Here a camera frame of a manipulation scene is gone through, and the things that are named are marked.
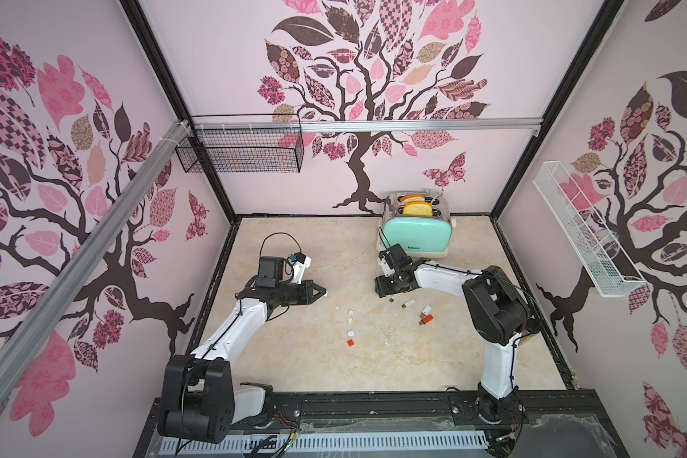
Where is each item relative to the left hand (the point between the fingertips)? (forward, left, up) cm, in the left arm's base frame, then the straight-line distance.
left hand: (322, 297), depth 83 cm
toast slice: (+31, -33, +7) cm, 45 cm away
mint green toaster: (+27, -33, +5) cm, 43 cm away
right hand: (+9, -20, -12) cm, 25 cm away
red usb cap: (-10, -8, -12) cm, 17 cm away
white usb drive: (+3, -28, -12) cm, 31 cm away
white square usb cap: (-7, -8, -11) cm, 16 cm away
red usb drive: (-2, -34, -12) cm, 36 cm away
